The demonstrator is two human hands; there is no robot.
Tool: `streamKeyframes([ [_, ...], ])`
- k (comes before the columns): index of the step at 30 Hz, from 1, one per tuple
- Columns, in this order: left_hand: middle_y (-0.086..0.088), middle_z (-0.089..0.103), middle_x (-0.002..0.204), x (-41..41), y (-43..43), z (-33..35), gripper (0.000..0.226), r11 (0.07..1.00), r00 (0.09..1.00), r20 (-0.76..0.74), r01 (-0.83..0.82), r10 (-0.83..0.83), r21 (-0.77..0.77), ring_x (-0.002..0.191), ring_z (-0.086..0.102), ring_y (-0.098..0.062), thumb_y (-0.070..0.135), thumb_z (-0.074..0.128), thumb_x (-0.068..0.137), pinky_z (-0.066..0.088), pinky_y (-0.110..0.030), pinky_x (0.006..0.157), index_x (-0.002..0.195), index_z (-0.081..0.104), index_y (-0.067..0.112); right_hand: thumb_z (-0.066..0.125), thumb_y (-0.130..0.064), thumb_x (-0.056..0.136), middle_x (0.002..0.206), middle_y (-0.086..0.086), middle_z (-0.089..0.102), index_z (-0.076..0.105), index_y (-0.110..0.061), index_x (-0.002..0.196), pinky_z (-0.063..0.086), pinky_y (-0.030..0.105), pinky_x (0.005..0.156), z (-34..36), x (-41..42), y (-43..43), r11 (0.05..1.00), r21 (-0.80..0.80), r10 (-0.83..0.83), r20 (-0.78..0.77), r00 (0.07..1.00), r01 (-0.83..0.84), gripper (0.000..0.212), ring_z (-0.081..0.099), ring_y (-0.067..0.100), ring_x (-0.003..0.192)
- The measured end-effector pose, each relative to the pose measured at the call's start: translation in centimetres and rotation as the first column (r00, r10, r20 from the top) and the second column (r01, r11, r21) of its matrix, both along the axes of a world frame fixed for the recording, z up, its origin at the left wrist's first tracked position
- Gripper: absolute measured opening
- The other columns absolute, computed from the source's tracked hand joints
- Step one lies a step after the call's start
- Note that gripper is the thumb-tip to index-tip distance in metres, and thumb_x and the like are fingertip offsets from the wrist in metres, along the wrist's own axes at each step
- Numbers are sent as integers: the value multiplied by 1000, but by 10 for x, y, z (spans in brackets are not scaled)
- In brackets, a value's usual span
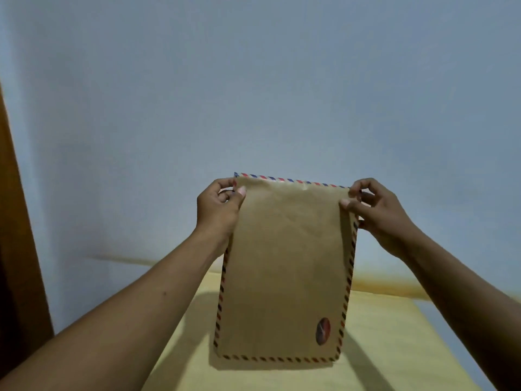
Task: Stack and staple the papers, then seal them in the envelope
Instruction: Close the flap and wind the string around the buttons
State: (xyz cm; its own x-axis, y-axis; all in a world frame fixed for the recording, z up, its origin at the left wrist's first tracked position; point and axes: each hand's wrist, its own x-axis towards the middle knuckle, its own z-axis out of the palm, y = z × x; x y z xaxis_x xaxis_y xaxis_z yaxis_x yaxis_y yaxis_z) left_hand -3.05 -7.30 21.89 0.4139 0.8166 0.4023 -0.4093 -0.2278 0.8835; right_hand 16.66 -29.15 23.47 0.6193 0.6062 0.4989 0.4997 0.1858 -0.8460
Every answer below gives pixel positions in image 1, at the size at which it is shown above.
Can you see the person's right hand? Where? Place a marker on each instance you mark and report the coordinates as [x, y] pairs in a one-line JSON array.
[[386, 219]]

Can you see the person's left hand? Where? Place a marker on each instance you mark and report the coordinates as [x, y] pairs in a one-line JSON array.
[[217, 215]]

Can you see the brown envelope with striped edge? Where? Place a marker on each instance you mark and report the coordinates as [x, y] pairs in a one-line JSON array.
[[285, 272]]

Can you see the person's left forearm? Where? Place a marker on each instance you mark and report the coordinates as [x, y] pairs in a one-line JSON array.
[[114, 321]]

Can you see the person's right forearm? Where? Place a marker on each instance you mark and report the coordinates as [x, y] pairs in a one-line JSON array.
[[480, 305]]

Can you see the dark wooden door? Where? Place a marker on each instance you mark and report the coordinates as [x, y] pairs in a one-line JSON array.
[[4, 321]]

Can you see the brown wooden door frame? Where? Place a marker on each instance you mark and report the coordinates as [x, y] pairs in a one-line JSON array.
[[24, 260]]

